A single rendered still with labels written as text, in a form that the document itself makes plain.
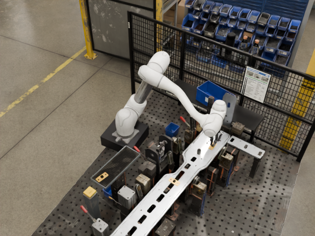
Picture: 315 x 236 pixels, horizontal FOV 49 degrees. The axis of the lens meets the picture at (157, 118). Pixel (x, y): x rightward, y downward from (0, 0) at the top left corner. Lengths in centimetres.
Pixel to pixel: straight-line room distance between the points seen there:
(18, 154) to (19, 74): 162
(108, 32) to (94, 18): 28
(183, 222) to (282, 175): 96
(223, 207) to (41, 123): 265
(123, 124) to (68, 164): 130
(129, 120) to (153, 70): 58
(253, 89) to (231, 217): 105
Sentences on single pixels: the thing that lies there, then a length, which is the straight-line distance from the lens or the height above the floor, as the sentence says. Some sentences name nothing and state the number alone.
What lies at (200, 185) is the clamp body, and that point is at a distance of 247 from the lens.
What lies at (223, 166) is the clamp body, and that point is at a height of 93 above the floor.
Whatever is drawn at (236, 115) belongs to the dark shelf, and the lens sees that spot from 303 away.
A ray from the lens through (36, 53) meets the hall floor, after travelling 592.
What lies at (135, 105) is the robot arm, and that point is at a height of 108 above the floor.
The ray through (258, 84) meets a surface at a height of 132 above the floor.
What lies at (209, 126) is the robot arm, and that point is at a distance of 233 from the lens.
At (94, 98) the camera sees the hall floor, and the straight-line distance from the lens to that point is 478.
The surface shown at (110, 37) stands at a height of 46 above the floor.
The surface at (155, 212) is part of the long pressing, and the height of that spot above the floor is 100.
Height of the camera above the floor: 303
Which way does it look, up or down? 43 degrees down
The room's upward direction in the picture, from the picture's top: 1 degrees clockwise
